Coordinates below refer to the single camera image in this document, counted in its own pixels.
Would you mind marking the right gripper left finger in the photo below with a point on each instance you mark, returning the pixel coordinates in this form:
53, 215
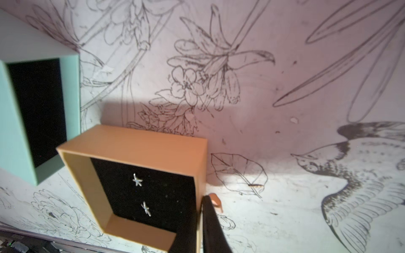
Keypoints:
186, 236

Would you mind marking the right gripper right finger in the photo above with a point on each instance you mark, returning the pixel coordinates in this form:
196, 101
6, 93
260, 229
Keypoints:
214, 240

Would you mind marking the silver star earring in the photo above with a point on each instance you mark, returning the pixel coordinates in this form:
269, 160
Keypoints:
137, 180
146, 208

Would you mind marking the mint jewelry box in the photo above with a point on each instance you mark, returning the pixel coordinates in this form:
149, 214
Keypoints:
142, 186

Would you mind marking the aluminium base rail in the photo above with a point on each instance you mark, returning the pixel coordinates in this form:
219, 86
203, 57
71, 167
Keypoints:
14, 240

